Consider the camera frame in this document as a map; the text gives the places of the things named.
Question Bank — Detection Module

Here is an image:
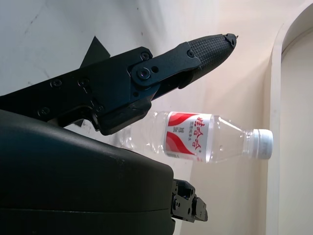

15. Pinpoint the white arched wall panel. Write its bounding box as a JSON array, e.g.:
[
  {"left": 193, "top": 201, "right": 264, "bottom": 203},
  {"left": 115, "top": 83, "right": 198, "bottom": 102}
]
[{"left": 270, "top": 11, "right": 313, "bottom": 235}]

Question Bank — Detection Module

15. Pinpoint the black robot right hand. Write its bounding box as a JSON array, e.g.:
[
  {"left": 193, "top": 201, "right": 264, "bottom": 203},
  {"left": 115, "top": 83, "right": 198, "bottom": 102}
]
[{"left": 0, "top": 33, "right": 239, "bottom": 235}]

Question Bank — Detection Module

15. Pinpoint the clear water bottle red label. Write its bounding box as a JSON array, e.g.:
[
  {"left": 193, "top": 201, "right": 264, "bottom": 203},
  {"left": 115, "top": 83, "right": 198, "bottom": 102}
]
[{"left": 119, "top": 110, "right": 274, "bottom": 164}]

